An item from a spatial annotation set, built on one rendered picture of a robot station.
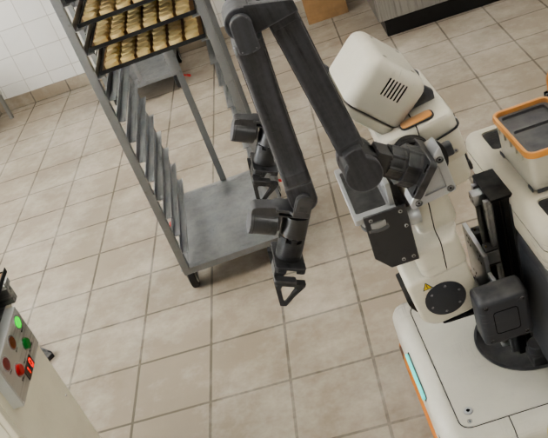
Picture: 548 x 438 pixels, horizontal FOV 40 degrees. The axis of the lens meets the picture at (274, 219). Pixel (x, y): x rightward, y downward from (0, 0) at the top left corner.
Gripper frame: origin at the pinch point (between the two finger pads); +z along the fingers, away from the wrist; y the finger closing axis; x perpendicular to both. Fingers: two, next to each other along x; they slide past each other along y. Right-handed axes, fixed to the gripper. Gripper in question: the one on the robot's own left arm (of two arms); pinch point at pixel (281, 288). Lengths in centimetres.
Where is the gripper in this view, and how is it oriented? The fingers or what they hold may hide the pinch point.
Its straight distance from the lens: 166.4
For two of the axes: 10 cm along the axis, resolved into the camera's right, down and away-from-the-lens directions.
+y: 1.2, 5.2, -8.5
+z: -1.6, 8.5, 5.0
